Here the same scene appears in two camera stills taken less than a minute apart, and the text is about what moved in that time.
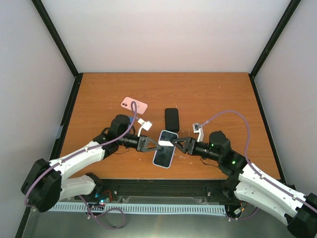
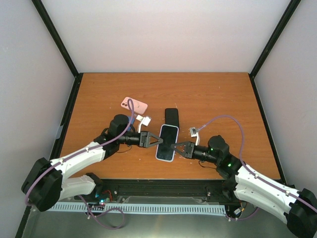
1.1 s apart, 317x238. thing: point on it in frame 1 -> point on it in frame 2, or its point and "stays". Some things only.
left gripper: (142, 144) -> (144, 138)
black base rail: (191, 191) stays
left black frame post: (56, 35) stays
